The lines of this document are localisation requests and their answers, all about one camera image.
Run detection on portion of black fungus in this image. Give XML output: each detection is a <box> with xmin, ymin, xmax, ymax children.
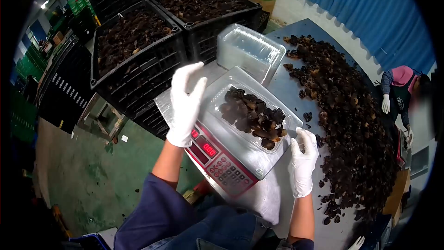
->
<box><xmin>219</xmin><ymin>86</ymin><xmax>288</xmax><ymax>151</ymax></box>

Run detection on pile of black fungus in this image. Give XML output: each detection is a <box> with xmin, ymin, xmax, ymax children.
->
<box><xmin>282</xmin><ymin>34</ymin><xmax>400</xmax><ymax>225</ymax></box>

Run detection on digital scale with red panel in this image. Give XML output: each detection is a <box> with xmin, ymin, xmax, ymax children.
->
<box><xmin>154</xmin><ymin>65</ymin><xmax>304</xmax><ymax>198</ymax></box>

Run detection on person's left fingers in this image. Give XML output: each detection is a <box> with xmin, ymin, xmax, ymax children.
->
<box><xmin>171</xmin><ymin>62</ymin><xmax>204</xmax><ymax>94</ymax></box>

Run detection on blue curtain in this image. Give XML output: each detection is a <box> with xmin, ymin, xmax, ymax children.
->
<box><xmin>273</xmin><ymin>0</ymin><xmax>437</xmax><ymax>74</ymax></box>

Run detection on person's right fingers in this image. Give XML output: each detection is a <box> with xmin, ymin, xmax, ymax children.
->
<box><xmin>296</xmin><ymin>128</ymin><xmax>320</xmax><ymax>158</ymax></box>

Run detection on black crate of fungus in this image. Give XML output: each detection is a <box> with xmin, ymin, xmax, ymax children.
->
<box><xmin>90</xmin><ymin>0</ymin><xmax>188</xmax><ymax>113</ymax></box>
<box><xmin>149</xmin><ymin>0</ymin><xmax>263</xmax><ymax>64</ymax></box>

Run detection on person's left thumb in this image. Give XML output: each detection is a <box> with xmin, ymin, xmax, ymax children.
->
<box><xmin>189</xmin><ymin>76</ymin><xmax>208</xmax><ymax>111</ymax></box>

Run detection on person's left hand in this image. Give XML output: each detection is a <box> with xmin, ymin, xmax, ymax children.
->
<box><xmin>166</xmin><ymin>62</ymin><xmax>208</xmax><ymax>148</ymax></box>

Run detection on wooden pallet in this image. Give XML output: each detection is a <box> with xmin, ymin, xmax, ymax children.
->
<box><xmin>77</xmin><ymin>93</ymin><xmax>128</xmax><ymax>144</ymax></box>

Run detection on clear plastic tray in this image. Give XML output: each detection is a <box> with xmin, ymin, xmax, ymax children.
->
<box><xmin>205</xmin><ymin>81</ymin><xmax>304</xmax><ymax>155</ymax></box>

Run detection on person's right thumb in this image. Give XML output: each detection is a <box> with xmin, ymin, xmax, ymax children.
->
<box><xmin>289</xmin><ymin>137</ymin><xmax>302</xmax><ymax>162</ymax></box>

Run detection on stack of black crates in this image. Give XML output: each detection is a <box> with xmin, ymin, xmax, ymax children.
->
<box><xmin>37</xmin><ymin>35</ymin><xmax>95</xmax><ymax>134</ymax></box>

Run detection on person's body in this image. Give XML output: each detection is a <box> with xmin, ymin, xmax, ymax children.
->
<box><xmin>114</xmin><ymin>173</ymin><xmax>315</xmax><ymax>250</ymax></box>

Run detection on brown cardboard box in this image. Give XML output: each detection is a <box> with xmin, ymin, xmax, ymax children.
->
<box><xmin>382</xmin><ymin>168</ymin><xmax>412</xmax><ymax>228</ymax></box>

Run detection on stack of clear plastic trays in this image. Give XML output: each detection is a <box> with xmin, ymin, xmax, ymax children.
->
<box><xmin>216</xmin><ymin>23</ymin><xmax>287</xmax><ymax>86</ymax></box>

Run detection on person's right hand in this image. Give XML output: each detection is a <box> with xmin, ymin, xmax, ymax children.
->
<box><xmin>289</xmin><ymin>128</ymin><xmax>320</xmax><ymax>199</ymax></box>

